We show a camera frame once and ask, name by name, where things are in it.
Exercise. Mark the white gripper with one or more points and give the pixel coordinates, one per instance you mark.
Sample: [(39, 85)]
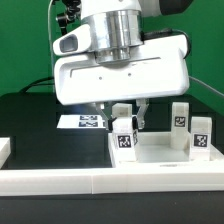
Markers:
[(156, 69)]

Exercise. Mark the white square table top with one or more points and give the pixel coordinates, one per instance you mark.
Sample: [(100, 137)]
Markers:
[(153, 149)]

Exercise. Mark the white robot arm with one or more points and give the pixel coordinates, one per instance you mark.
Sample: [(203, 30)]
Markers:
[(109, 58)]

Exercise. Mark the white U-shaped obstacle fence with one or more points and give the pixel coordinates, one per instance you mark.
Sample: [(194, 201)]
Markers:
[(164, 177)]

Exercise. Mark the white marker base plate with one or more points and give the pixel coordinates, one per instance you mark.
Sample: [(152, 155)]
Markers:
[(81, 122)]

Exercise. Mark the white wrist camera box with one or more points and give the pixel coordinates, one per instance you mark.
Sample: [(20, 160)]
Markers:
[(74, 42)]

